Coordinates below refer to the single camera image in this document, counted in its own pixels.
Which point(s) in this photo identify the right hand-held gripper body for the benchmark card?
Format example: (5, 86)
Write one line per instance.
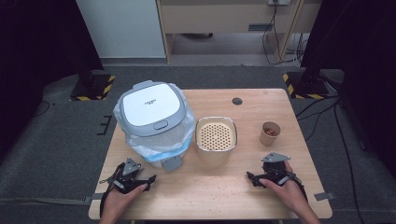
(275, 169)

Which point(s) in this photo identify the brown paper cup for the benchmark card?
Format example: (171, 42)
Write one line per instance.
(266, 140)

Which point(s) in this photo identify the black curtain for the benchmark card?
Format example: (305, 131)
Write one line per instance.
(358, 46)
(37, 46)

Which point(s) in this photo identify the person's right hand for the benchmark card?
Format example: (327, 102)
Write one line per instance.
(289, 194)

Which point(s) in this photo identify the black tape floor mark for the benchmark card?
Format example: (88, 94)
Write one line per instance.
(107, 124)

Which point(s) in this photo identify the person's left hand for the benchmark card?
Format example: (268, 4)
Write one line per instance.
(116, 202)

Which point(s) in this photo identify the white power strip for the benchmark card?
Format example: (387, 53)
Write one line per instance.
(279, 2)

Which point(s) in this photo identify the white grey pedal trash can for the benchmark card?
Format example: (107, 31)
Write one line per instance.
(149, 105)

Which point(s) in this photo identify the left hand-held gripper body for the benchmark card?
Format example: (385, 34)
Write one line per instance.
(124, 179)

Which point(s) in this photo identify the red-brown food scraps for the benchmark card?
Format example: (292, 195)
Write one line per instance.
(271, 132)

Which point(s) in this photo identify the light wooden desk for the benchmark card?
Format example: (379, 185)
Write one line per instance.
(218, 18)

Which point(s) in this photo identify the black stand base yellow stripes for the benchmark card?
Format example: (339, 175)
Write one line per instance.
(306, 88)
(93, 88)

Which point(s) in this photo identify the grey tape strip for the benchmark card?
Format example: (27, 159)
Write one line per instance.
(324, 196)
(95, 197)

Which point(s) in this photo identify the dark round table grommet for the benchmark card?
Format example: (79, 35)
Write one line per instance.
(237, 101)

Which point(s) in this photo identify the beige container with strainer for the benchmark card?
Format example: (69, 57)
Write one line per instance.
(214, 158)

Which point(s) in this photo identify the white cabinet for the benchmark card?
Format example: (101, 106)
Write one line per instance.
(121, 28)

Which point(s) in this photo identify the clear plastic trash bag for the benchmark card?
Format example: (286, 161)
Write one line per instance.
(162, 143)

